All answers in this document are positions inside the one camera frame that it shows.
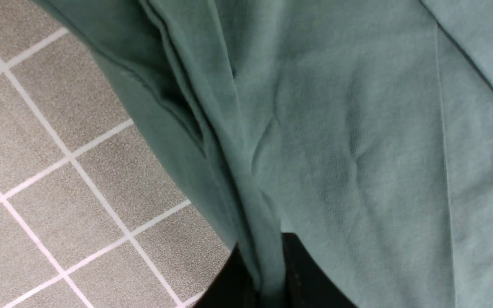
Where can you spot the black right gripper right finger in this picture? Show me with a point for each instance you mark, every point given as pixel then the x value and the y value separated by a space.
pixel 307 286

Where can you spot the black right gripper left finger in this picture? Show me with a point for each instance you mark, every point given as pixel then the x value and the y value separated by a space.
pixel 232 287

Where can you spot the green long-sleeved shirt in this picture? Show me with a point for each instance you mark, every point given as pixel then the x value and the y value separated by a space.
pixel 365 127

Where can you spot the grey checkered tablecloth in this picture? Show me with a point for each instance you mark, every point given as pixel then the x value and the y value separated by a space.
pixel 88 216

